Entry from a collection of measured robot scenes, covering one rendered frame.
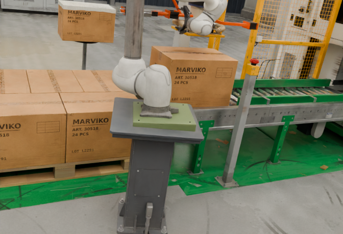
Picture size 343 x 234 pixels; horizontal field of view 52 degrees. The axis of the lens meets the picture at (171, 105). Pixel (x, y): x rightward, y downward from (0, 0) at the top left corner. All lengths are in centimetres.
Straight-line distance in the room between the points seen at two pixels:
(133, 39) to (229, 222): 140
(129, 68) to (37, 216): 112
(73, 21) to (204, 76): 200
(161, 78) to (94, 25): 249
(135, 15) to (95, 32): 235
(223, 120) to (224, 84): 30
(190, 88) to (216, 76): 24
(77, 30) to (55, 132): 195
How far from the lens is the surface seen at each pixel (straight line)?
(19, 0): 980
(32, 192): 268
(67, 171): 275
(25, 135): 256
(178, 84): 269
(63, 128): 257
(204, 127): 280
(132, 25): 202
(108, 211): 250
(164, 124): 191
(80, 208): 252
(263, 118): 311
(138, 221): 233
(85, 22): 429
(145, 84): 196
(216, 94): 290
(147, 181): 214
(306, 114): 346
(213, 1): 229
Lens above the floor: 157
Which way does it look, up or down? 21 degrees down
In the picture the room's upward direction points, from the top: 9 degrees clockwise
